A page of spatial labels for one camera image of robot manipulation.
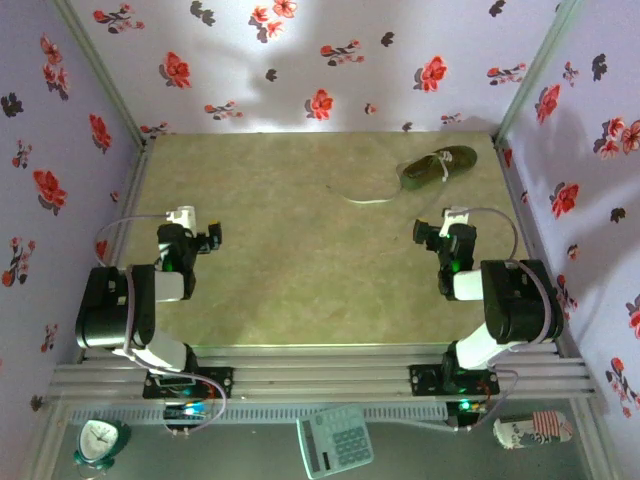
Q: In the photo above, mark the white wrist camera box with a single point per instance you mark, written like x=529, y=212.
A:
x=182, y=216
x=457, y=216

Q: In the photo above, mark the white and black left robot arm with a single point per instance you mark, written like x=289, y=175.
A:
x=115, y=310

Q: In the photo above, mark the printed drink can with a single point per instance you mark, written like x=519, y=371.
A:
x=525, y=432

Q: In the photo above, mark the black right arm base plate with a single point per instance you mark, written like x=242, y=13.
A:
x=425, y=380

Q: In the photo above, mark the aluminium rail frame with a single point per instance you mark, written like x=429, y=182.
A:
x=320, y=372

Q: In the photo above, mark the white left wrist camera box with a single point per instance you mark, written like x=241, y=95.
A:
x=182, y=216

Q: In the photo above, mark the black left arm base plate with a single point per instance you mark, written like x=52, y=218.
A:
x=220, y=382

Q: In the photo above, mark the circuit board with lights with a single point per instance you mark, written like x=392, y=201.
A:
x=185, y=412
x=467, y=406

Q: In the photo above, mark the green alarm clock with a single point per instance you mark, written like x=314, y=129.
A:
x=100, y=440

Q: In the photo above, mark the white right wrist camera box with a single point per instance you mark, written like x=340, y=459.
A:
x=457, y=216

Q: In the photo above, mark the white shoelace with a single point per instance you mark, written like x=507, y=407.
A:
x=370, y=201

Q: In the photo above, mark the pale green calculator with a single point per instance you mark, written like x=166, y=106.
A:
x=340, y=440

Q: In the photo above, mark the aluminium side rail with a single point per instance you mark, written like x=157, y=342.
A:
x=129, y=200
x=517, y=200

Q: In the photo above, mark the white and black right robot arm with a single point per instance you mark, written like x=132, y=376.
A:
x=515, y=300

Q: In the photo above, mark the aluminium corner post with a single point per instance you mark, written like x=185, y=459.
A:
x=539, y=70
x=101, y=70

